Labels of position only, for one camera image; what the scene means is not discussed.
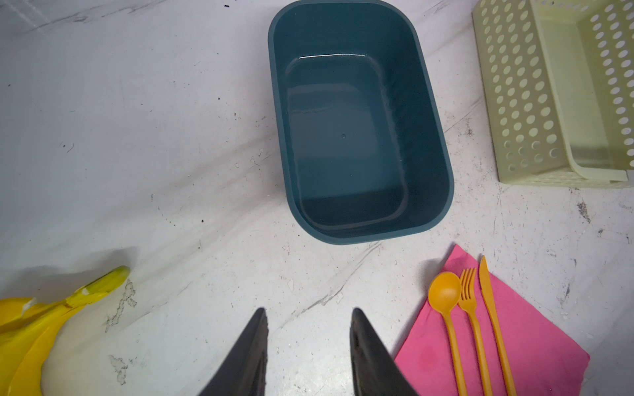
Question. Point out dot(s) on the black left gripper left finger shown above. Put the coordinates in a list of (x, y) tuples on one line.
[(243, 372)]

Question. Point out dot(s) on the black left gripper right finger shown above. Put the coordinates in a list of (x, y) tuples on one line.
[(374, 370)]

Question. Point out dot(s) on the yellow plastic spoon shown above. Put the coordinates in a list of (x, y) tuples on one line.
[(443, 296)]

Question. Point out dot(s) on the orange plastic fork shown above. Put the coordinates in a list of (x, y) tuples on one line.
[(467, 302)]

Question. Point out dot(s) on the orange plastic knife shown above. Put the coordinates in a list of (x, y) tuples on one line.
[(489, 299)]

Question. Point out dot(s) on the pink paper napkin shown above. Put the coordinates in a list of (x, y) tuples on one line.
[(543, 359)]

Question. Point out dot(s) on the dark teal plastic bin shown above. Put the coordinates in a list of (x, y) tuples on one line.
[(364, 157)]

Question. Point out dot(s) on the yellow banana bunch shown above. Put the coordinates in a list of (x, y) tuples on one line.
[(29, 330)]

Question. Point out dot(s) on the light green perforated basket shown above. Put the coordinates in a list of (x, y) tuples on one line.
[(558, 84)]

